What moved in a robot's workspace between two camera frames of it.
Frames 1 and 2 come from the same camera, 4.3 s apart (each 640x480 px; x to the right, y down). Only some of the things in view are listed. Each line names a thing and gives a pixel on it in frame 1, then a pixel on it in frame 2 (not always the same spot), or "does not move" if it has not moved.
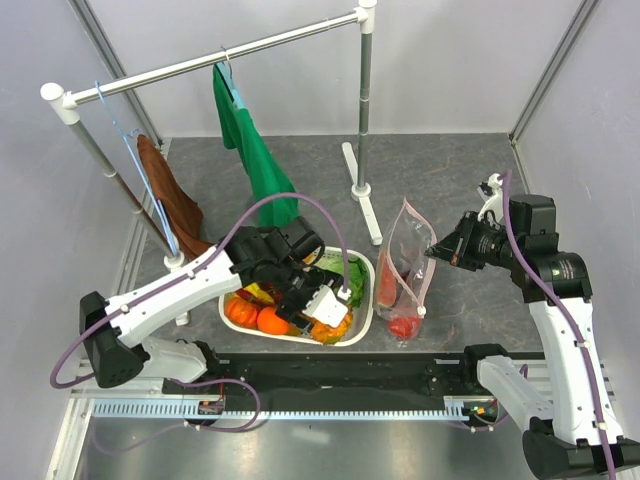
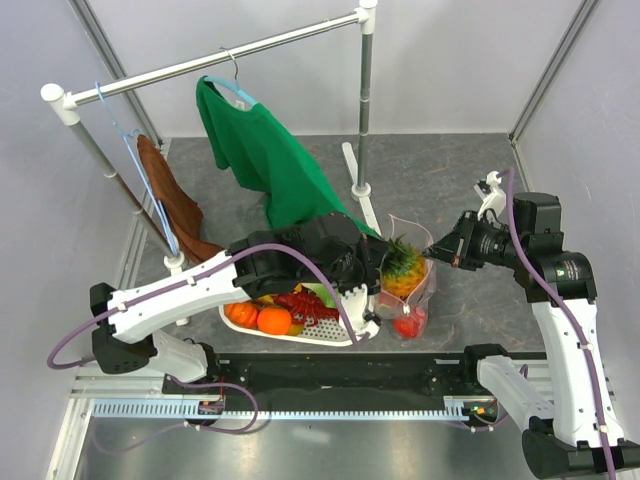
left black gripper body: (298, 288) → (358, 268)
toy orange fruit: (269, 322) does not move
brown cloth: (183, 204) does not move
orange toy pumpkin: (241, 311) does not move
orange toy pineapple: (328, 334) → (402, 266)
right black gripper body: (480, 242) does not move
